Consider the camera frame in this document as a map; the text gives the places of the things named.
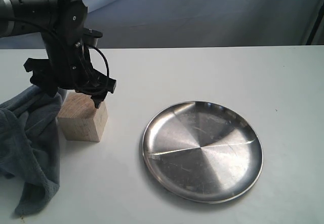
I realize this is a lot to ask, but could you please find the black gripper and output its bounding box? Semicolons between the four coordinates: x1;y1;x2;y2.
24;32;116;109

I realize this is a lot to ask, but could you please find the wooden cube block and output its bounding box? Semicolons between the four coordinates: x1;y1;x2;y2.
57;92;108;142

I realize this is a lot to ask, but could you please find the grey fluffy towel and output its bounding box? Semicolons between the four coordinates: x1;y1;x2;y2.
1;86;66;216

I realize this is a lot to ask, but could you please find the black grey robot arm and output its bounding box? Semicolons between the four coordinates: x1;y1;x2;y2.
1;0;116;108

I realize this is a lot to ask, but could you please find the blue-grey backdrop cloth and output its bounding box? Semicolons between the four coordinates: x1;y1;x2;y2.
0;0;324;49

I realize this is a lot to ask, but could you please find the round stainless steel plate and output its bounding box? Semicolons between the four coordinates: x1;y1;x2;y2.
141;101;264;204

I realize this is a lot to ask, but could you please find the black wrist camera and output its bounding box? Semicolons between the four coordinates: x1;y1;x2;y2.
83;28;103;47

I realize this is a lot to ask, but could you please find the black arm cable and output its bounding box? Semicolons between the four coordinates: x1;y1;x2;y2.
5;16;111;94

